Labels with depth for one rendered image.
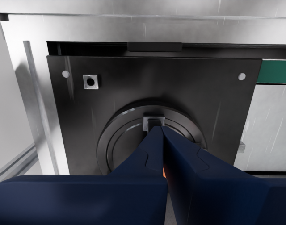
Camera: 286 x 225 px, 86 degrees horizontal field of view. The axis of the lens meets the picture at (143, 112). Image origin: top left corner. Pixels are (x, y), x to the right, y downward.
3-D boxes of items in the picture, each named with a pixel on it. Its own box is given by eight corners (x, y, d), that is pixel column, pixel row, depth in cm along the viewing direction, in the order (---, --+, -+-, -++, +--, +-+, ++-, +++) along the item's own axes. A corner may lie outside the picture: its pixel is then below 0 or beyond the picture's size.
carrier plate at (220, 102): (54, 55, 19) (44, 55, 17) (251, 57, 19) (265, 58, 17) (80, 199, 27) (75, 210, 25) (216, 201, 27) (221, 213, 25)
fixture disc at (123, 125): (94, 99, 18) (89, 104, 17) (210, 101, 18) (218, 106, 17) (103, 187, 23) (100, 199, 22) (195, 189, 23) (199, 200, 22)
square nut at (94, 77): (85, 73, 17) (82, 74, 16) (99, 73, 17) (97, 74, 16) (87, 87, 18) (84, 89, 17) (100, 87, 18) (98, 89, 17)
